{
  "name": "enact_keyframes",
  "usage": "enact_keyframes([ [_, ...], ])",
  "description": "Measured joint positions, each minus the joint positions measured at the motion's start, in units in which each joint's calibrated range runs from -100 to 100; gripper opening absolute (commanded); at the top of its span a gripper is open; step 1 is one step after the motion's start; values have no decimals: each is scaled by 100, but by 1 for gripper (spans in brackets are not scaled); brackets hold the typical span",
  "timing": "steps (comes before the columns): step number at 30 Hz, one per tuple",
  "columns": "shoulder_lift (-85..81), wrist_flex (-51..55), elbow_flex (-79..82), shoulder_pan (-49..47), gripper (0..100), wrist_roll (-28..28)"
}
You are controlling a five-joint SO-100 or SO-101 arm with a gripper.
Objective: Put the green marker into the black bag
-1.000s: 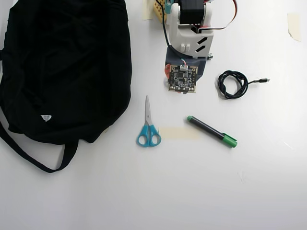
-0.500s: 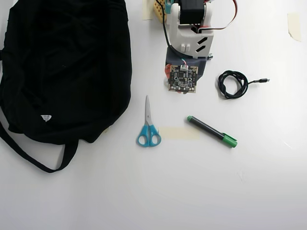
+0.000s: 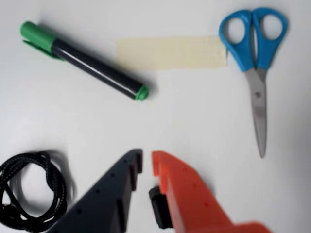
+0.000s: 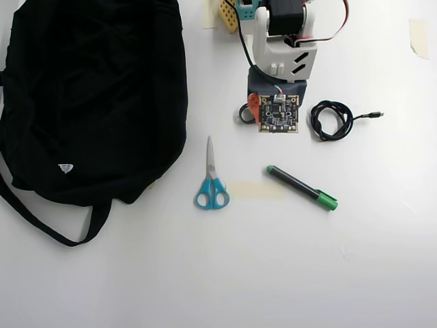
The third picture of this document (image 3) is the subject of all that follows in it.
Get black coiled USB cable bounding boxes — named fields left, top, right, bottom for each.
left=0, top=150, right=78, bottom=226

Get green marker with black barrel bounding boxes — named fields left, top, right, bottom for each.
left=19, top=21, right=150, bottom=102

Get blue-handled scissors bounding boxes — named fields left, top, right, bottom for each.
left=218, top=7, right=289, bottom=159

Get black ring-shaped clip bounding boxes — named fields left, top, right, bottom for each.
left=148, top=185, right=174, bottom=230

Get long beige masking tape strip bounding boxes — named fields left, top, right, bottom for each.
left=115, top=35, right=228, bottom=71

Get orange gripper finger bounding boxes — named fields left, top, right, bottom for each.
left=151, top=150, right=273, bottom=233

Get dark navy gripper finger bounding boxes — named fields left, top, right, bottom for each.
left=45, top=148, right=144, bottom=233

